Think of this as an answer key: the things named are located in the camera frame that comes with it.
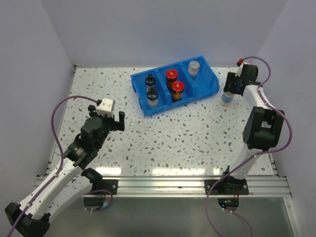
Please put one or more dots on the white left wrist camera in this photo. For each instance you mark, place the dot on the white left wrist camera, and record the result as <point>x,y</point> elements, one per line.
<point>106,107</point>

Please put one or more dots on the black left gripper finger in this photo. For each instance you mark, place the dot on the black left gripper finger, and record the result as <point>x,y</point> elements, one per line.
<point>119,125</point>
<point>92,111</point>

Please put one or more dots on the black cap white spice jar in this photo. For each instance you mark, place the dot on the black cap white spice jar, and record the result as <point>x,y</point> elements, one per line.
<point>152,98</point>

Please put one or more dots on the aluminium mounting rail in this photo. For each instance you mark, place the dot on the aluminium mounting rail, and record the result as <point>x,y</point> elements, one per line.
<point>193,186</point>

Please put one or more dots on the red lid sauce jar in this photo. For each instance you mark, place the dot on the red lid sauce jar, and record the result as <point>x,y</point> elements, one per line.
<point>171,76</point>
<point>177,90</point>

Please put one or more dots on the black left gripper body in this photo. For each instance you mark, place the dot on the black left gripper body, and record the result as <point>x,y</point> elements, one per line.
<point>107,123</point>

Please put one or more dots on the blue three-compartment plastic bin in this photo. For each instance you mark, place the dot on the blue three-compartment plastic bin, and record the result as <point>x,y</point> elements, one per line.
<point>205,85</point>

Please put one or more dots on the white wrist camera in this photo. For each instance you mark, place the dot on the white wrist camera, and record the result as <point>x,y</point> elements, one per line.
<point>106,107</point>
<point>240,63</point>

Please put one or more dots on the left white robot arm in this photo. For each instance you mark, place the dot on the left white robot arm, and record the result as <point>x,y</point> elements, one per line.
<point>30,217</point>

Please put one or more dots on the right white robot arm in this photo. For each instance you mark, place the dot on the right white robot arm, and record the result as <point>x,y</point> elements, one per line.
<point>263,128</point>

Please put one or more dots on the silver lid blue label jar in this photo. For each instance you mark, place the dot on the silver lid blue label jar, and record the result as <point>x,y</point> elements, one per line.
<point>193,69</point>

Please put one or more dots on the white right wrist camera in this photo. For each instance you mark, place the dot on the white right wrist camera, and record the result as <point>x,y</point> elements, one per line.
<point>240,63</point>

